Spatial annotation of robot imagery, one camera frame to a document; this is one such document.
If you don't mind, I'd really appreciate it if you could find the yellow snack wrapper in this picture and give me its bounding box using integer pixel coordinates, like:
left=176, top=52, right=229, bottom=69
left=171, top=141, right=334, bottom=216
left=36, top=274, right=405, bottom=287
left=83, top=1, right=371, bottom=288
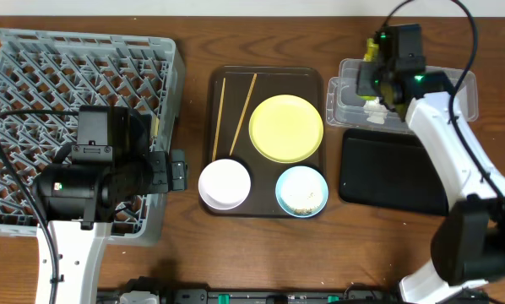
left=360, top=37, right=383, bottom=102

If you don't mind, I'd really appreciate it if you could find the white tissue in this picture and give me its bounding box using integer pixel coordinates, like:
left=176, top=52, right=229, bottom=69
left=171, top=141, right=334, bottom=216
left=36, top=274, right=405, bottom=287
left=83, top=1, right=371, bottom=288
left=363, top=98, right=388, bottom=125

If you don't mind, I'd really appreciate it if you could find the yellow round plate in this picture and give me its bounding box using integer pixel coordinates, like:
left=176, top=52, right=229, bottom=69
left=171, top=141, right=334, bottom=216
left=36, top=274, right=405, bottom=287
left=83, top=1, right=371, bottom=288
left=248, top=95, right=323, bottom=164

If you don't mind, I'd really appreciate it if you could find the wooden chopstick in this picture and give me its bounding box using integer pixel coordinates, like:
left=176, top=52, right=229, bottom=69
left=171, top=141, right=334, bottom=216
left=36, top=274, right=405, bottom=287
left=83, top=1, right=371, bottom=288
left=211, top=78, right=226, bottom=162
left=229, top=73, right=258, bottom=156

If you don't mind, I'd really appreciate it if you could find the light blue round bowl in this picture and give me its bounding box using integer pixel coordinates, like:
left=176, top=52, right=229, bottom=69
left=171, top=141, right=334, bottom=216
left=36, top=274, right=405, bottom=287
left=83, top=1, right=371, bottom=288
left=275, top=166, right=329, bottom=219

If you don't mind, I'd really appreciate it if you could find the rice pile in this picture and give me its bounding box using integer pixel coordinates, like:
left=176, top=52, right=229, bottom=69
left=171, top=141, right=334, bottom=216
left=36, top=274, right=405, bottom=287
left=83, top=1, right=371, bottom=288
left=285, top=191, right=323, bottom=214

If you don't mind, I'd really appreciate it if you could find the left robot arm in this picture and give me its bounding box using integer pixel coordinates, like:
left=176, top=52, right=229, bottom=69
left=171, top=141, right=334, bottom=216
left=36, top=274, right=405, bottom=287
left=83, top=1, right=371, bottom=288
left=32, top=106, right=187, bottom=303

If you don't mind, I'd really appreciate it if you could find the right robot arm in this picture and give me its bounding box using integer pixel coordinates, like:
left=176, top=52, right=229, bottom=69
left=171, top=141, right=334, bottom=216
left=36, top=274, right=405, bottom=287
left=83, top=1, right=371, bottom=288
left=356, top=24, right=505, bottom=303

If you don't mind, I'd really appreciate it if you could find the clear plastic bin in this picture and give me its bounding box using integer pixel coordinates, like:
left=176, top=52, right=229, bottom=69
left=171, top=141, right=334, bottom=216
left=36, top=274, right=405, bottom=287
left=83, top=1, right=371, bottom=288
left=326, top=58, right=479, bottom=134

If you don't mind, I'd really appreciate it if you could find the white round bowl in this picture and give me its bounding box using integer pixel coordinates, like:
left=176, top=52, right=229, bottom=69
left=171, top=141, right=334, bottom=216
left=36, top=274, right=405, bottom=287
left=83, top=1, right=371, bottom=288
left=198, top=159, right=252, bottom=210

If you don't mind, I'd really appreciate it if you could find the black rectangular tray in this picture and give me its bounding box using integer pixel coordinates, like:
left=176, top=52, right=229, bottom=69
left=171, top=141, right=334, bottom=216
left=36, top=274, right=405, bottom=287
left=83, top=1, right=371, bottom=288
left=338, top=128, right=448, bottom=216

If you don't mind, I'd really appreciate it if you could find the dark brown serving tray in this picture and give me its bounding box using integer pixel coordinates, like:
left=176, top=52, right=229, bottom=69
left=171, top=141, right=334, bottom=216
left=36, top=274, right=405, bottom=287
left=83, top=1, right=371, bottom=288
left=200, top=66, right=324, bottom=218

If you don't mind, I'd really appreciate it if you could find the grey plastic dish rack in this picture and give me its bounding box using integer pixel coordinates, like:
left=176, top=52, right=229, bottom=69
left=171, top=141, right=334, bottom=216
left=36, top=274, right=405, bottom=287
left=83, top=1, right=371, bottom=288
left=0, top=28, right=186, bottom=237

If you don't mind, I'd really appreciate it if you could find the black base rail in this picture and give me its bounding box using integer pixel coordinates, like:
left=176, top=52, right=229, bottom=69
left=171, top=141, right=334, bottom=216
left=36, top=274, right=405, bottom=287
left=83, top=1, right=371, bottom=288
left=98, top=278, right=490, bottom=304

